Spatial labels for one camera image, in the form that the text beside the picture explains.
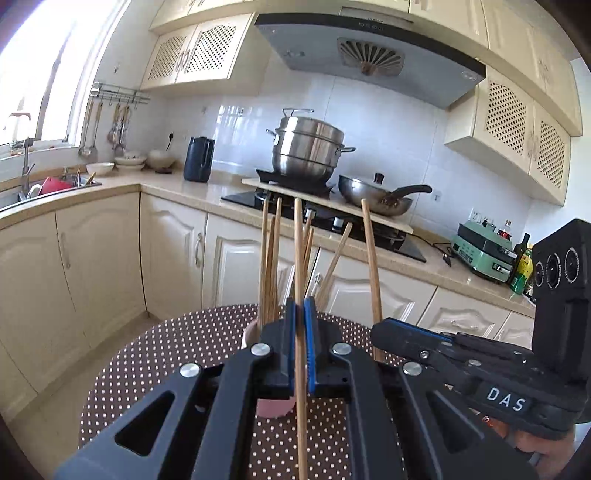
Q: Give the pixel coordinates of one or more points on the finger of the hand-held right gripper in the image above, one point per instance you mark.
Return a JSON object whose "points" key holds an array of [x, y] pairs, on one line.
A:
{"points": [[415, 348], [489, 353]]}

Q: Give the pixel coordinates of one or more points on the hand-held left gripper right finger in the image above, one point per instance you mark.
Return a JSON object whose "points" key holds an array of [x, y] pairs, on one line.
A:
{"points": [[310, 350]]}

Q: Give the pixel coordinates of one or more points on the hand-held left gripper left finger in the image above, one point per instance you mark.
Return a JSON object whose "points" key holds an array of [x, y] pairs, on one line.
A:
{"points": [[291, 350]]}

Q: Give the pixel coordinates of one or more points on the pink plastic cup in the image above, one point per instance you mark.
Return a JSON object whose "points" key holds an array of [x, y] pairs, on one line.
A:
{"points": [[274, 408]]}

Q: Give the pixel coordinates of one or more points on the bunch of bamboo chopsticks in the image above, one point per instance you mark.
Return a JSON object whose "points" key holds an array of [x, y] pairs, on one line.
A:
{"points": [[272, 267]]}

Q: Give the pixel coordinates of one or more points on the long wooden chopstick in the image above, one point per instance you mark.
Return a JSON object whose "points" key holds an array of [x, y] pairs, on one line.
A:
{"points": [[371, 258], [300, 258]]}

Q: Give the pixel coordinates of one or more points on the person's right hand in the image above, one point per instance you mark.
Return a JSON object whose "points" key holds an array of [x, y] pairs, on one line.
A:
{"points": [[545, 447]]}

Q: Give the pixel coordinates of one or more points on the yellow labelled bottle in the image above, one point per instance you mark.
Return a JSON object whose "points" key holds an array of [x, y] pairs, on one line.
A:
{"points": [[527, 272]]}

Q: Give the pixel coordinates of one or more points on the dark green oil bottle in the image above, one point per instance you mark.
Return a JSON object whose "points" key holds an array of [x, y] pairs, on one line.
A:
{"points": [[521, 263]]}

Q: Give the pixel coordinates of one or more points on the green electric cooking appliance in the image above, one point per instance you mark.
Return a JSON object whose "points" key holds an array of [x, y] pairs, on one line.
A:
{"points": [[480, 251]]}

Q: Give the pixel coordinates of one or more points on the black glass gas stove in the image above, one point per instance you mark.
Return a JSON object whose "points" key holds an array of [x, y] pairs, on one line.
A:
{"points": [[240, 199]]}

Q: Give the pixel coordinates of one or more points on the cream cover board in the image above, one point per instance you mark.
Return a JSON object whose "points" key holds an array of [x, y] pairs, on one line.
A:
{"points": [[258, 184]]}

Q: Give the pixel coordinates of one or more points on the wok lid with black knob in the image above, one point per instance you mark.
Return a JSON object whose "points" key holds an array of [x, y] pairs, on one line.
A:
{"points": [[379, 179]]}

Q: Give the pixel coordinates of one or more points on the black induction cooker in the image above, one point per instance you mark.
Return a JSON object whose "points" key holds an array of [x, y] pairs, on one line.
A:
{"points": [[277, 177]]}

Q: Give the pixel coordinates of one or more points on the stainless steel steamer pot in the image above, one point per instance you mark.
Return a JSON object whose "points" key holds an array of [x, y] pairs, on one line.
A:
{"points": [[307, 147]]}

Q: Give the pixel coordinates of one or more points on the cream lower kitchen cabinet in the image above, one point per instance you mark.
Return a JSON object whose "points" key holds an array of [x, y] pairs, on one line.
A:
{"points": [[101, 258]]}

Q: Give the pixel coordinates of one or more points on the dark blue electric kettle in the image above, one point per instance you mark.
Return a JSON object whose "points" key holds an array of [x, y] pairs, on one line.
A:
{"points": [[198, 159]]}

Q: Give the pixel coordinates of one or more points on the stack of white bowls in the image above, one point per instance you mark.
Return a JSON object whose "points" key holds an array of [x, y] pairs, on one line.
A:
{"points": [[130, 161]]}

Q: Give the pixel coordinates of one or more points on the white bowl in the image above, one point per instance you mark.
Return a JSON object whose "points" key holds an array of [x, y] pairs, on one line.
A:
{"points": [[100, 168]]}

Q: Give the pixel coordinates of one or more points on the hanging steel spoon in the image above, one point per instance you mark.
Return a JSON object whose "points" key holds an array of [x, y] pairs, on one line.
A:
{"points": [[121, 146]]}

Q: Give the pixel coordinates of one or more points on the hanging steel skimmer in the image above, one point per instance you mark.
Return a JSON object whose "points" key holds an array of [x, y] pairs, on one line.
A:
{"points": [[112, 134]]}

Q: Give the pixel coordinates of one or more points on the pink basin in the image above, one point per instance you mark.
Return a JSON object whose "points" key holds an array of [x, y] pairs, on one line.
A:
{"points": [[55, 185]]}

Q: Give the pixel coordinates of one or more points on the grey range hood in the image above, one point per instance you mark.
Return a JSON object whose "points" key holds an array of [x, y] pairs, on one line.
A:
{"points": [[369, 60]]}

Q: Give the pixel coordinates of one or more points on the stainless steel sink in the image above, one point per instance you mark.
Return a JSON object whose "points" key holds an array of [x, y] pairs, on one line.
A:
{"points": [[27, 198]]}

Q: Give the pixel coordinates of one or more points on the cream top cabinet row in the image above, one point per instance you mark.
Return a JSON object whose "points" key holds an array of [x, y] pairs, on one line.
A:
{"points": [[461, 18]]}

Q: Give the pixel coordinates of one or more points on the chrome kitchen faucet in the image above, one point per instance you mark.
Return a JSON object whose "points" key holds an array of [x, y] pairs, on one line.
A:
{"points": [[27, 157]]}

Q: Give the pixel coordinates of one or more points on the kitchen window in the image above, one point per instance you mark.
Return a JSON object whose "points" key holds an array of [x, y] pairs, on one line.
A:
{"points": [[37, 69]]}

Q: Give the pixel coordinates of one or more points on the white wall socket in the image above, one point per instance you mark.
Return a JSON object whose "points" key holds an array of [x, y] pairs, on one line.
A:
{"points": [[479, 217]]}

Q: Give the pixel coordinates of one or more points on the cream lattice wall cabinet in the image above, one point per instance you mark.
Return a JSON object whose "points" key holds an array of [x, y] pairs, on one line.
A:
{"points": [[512, 124], [203, 55]]}

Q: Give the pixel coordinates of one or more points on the wall power outlet with plug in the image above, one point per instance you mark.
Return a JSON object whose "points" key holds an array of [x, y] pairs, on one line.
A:
{"points": [[170, 138]]}

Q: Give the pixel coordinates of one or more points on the chrome wall utensil rack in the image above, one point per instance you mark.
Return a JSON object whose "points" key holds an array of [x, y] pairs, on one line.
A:
{"points": [[117, 92]]}

